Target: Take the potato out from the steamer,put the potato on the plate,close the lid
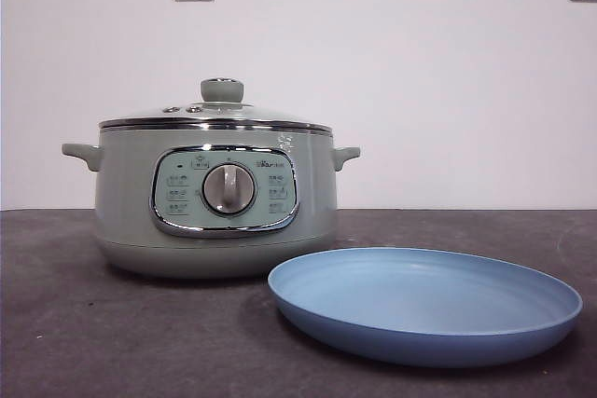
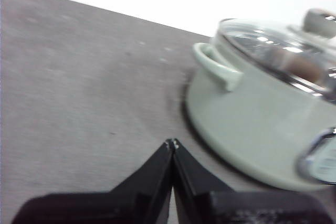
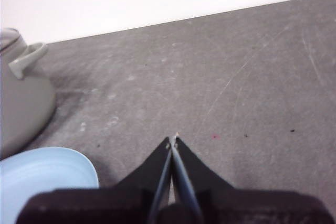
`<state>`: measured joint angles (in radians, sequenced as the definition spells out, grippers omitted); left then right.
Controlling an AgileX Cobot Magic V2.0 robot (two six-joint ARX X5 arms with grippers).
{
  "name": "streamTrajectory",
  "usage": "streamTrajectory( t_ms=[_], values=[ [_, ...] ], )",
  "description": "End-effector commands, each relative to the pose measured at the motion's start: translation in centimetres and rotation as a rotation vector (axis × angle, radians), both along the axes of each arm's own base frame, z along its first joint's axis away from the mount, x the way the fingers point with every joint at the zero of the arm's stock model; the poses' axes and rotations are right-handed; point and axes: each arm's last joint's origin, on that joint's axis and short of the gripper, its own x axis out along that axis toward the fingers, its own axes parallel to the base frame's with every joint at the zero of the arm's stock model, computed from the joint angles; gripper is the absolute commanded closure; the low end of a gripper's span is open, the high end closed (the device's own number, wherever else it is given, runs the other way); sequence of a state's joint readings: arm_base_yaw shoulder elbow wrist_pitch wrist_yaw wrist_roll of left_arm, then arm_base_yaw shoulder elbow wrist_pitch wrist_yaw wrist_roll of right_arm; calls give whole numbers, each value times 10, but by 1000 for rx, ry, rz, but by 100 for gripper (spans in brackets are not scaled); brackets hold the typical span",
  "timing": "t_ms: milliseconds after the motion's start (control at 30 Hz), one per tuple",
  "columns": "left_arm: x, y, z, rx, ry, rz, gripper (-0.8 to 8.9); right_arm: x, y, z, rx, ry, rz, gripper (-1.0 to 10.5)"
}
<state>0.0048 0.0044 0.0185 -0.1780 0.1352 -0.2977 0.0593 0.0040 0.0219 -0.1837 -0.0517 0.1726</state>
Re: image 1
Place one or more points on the glass lid with green knob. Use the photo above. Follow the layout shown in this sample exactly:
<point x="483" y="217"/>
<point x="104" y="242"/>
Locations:
<point x="222" y="90"/>

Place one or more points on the blue round plate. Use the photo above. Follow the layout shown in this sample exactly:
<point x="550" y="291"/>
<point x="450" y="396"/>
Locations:
<point x="373" y="305"/>

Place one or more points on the pale green electric steamer pot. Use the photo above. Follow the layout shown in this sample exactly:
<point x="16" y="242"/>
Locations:
<point x="126" y="211"/>

